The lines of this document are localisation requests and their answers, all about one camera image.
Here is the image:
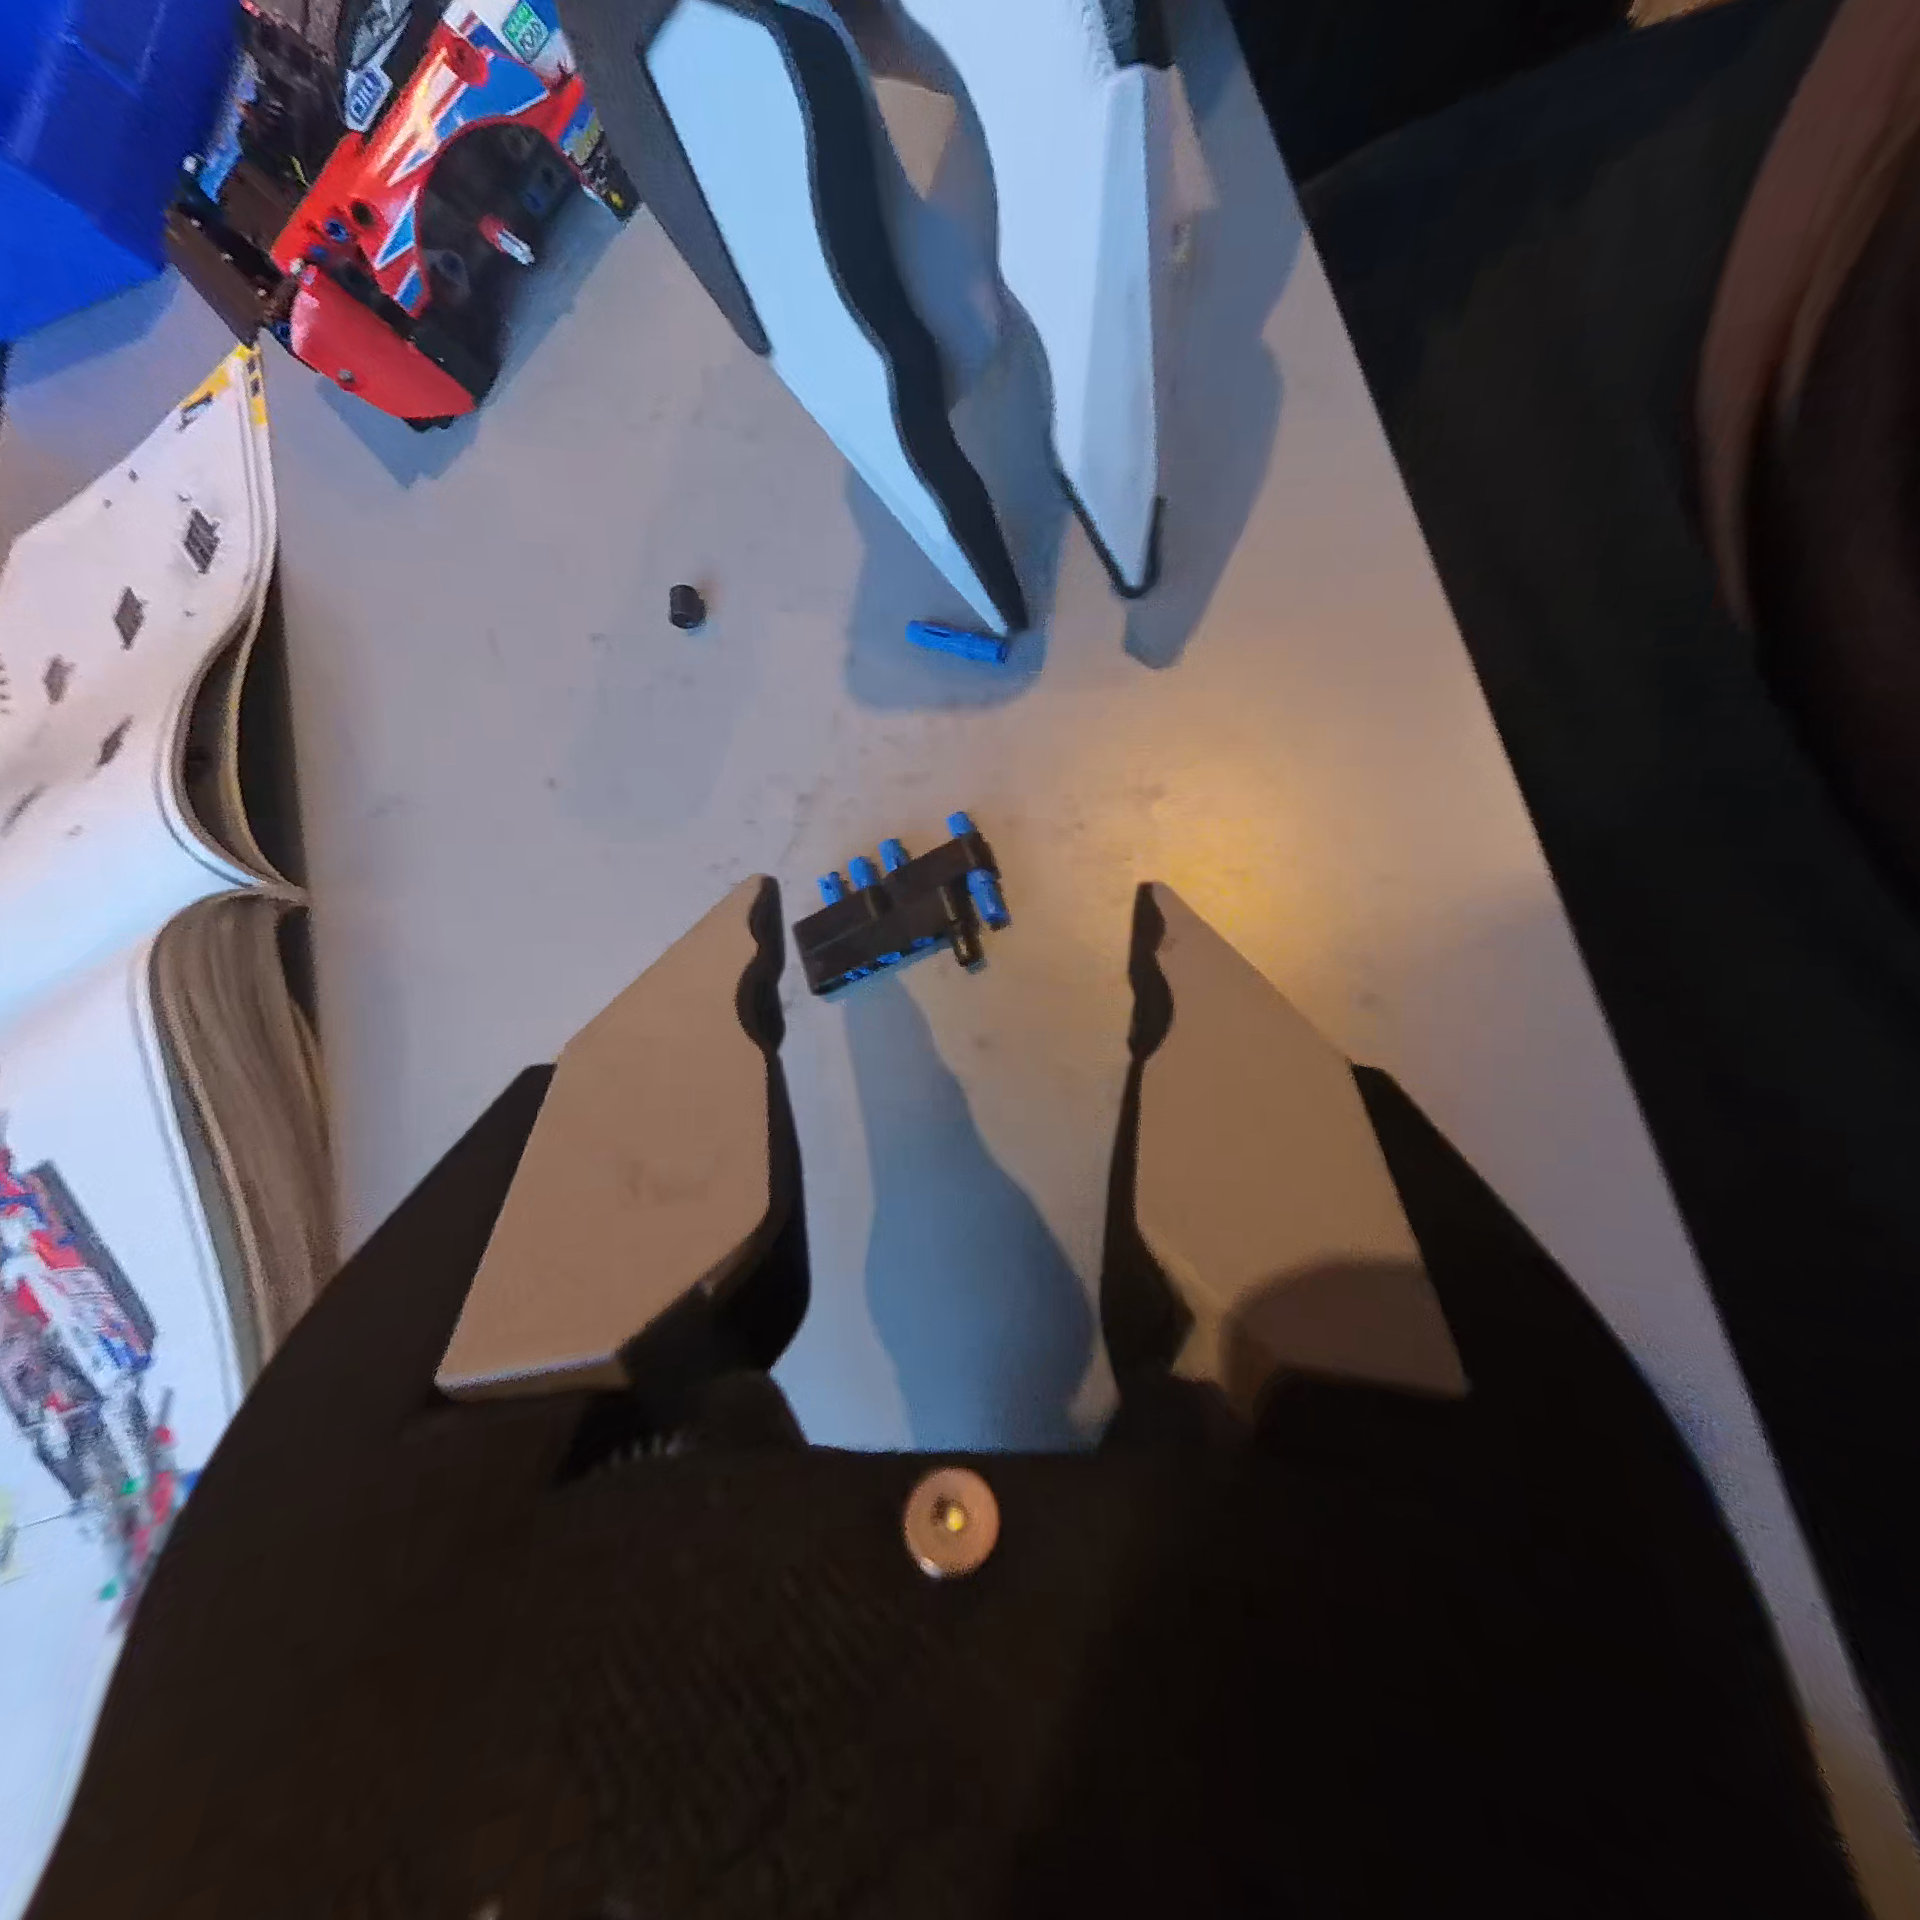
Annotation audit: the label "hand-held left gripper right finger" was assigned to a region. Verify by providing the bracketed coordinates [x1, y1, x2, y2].
[1100, 880, 1471, 1424]

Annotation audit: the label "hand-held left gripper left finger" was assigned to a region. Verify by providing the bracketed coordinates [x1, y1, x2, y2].
[432, 879, 816, 1408]

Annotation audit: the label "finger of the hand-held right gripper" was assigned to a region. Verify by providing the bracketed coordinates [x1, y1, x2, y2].
[901, 0, 1167, 600]
[642, 0, 1032, 635]

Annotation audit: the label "black beam assembly blue pins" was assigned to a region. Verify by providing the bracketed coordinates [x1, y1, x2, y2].
[791, 810, 1011, 999]

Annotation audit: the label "red white blue toy car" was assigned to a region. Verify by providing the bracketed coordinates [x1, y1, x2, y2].
[162, 0, 640, 431]

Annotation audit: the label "blue plastic bin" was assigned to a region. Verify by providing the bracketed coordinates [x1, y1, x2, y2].
[0, 0, 248, 347]

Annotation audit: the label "person's brown jacket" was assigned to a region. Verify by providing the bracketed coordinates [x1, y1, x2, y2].
[1696, 0, 1920, 841]

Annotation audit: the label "open instruction booklet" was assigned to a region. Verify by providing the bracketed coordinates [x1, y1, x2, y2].
[0, 346, 339, 1863]

